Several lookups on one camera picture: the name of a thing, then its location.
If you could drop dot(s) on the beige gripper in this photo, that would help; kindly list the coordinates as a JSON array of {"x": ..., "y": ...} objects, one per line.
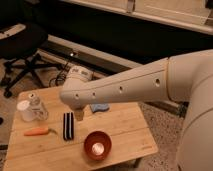
[{"x": 79, "y": 114}]

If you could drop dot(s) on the clear plastic bottle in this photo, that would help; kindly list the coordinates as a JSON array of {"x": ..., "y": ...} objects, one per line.
[{"x": 37, "y": 106}]

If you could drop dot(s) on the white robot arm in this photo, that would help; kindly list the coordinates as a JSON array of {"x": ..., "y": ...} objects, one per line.
[{"x": 187, "y": 77}]

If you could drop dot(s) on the red ceramic bowl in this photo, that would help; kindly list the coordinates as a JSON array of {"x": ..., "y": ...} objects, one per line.
[{"x": 97, "y": 145}]

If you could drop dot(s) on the black white striped block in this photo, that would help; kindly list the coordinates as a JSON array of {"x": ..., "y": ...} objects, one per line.
[{"x": 68, "y": 126}]

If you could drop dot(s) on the blue sponge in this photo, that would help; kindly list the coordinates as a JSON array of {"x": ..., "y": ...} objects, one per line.
[{"x": 99, "y": 107}]

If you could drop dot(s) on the wooden table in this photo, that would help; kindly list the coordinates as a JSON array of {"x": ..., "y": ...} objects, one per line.
[{"x": 124, "y": 123}]

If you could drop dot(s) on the orange toy carrot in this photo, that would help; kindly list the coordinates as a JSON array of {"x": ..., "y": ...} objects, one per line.
[{"x": 39, "y": 131}]

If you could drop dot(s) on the white plastic cup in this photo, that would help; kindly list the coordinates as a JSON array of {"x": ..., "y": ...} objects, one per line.
[{"x": 25, "y": 110}]

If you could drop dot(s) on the black office chair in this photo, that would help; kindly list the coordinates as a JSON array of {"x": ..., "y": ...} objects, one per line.
[{"x": 18, "y": 46}]

